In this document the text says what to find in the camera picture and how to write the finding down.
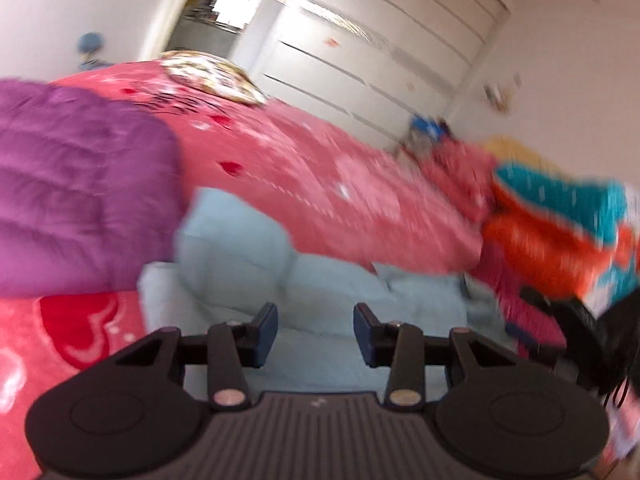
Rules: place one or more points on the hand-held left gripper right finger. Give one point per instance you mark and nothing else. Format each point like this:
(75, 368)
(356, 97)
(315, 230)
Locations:
(364, 332)

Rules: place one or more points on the pink folded quilt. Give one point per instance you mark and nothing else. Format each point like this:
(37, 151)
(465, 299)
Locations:
(460, 175)

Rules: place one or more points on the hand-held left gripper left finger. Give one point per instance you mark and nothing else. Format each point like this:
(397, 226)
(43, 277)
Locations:
(265, 332)

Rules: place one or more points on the patterned yellow cushion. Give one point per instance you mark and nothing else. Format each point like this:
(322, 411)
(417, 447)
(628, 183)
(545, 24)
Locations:
(215, 72)

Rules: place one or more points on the teal and orange quilt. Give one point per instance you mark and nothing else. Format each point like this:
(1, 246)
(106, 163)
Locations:
(560, 220)

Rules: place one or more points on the wall lamp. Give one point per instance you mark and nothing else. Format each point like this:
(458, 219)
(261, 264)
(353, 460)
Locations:
(497, 97)

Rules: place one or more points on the magenta folded quilt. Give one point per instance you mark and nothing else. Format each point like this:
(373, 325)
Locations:
(520, 305)

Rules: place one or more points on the blue box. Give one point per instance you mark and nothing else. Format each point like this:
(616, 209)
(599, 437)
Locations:
(427, 130)

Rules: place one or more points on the beige bed headboard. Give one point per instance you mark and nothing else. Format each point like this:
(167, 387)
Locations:
(520, 152)

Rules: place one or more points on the blue round object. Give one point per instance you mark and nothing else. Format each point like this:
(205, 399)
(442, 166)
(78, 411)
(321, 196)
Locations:
(91, 50)

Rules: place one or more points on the white wardrobe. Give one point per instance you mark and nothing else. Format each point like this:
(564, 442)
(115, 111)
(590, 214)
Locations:
(380, 45)

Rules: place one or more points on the purple padded jacket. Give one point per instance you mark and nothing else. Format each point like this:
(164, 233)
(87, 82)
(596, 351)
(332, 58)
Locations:
(80, 185)

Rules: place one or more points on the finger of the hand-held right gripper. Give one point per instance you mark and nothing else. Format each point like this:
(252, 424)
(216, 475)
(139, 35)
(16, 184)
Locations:
(575, 330)

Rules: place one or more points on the pink patterned bed cover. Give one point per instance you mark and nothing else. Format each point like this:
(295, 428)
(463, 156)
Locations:
(310, 175)

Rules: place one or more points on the light blue padded jacket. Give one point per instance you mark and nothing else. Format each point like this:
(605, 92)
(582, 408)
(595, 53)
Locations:
(320, 290)

